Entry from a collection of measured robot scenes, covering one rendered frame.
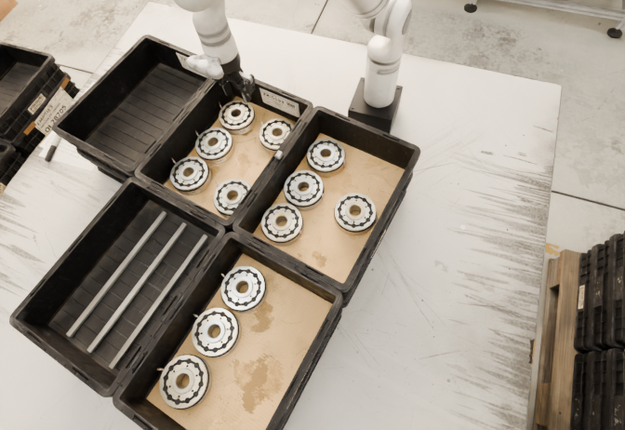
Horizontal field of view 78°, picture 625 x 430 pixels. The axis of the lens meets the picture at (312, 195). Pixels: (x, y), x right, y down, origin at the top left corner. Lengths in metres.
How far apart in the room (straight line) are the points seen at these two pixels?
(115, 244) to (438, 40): 2.14
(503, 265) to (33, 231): 1.36
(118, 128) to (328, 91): 0.67
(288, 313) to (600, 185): 1.77
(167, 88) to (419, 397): 1.11
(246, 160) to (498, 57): 1.87
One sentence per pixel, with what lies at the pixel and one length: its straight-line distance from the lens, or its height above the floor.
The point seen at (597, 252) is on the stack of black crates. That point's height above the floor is 0.27.
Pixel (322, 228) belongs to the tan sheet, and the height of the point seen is 0.83.
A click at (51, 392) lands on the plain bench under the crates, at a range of 1.26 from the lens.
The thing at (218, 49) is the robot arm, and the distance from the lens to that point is 0.91.
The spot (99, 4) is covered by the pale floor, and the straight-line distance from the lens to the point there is 3.36.
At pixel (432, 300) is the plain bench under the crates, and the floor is 0.70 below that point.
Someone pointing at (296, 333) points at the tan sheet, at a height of 0.83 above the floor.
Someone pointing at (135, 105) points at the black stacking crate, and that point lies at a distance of 1.33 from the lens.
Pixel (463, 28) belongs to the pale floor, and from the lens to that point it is 2.75.
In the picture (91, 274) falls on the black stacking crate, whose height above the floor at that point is 0.83.
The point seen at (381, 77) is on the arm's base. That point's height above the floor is 0.93.
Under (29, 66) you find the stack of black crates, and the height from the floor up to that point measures 0.49.
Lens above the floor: 1.73
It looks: 64 degrees down
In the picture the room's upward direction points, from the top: 8 degrees counter-clockwise
